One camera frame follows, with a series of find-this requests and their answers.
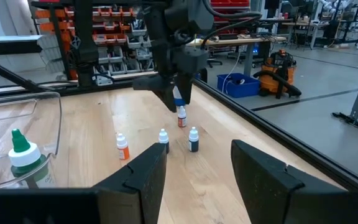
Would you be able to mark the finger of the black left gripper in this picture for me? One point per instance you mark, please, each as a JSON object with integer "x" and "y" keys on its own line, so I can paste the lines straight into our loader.
{"x": 186, "y": 87}
{"x": 163, "y": 90}

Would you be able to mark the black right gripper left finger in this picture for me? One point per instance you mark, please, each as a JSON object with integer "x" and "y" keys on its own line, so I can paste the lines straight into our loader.
{"x": 141, "y": 186}

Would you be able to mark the large blue food coloring bottle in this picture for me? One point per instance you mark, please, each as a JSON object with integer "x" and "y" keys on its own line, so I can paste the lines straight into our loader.
{"x": 179, "y": 102}

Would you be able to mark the black aluminium table frame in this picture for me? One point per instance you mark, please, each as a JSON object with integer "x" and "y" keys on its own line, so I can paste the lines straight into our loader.
{"x": 291, "y": 142}

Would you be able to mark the black diagonal frame strut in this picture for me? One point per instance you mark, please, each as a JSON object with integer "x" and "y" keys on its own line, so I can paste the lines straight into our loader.
{"x": 11, "y": 74}

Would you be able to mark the blue plastic crate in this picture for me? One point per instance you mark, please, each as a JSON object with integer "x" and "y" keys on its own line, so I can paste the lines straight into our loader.
{"x": 238, "y": 88}

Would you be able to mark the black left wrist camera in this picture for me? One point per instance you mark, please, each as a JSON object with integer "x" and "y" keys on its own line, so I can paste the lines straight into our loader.
{"x": 191, "y": 60}

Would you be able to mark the large green food coloring bottle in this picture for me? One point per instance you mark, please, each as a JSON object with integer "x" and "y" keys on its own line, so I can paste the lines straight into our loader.
{"x": 25, "y": 155}

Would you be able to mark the orange shop vacuum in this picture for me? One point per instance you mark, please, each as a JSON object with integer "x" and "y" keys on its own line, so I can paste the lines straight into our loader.
{"x": 272, "y": 81}

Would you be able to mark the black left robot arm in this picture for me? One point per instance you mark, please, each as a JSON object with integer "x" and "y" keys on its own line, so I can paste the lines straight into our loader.
{"x": 185, "y": 15}

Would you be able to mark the wooden top desk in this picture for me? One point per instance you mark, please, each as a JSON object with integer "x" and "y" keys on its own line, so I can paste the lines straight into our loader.
{"x": 238, "y": 41}

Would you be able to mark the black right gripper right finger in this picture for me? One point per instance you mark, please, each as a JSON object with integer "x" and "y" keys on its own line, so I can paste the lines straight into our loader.
{"x": 269, "y": 193}

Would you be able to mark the small black food coloring bottle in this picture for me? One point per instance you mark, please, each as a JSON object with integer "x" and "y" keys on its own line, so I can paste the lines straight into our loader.
{"x": 163, "y": 137}

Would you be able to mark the grey top side table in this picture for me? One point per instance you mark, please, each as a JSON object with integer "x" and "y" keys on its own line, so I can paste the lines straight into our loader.
{"x": 11, "y": 39}

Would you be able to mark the small blue food coloring bottle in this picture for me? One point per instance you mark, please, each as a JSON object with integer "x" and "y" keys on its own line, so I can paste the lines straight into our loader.
{"x": 193, "y": 144}

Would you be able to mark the small orange food coloring bottle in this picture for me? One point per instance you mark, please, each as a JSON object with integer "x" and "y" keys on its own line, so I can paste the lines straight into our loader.
{"x": 123, "y": 153}
{"x": 182, "y": 121}

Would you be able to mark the black upright frame post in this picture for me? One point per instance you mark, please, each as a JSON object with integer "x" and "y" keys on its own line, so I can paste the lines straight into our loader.
{"x": 85, "y": 46}

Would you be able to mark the black floor power strip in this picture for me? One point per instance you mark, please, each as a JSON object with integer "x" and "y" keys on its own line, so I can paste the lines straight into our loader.
{"x": 343, "y": 115}

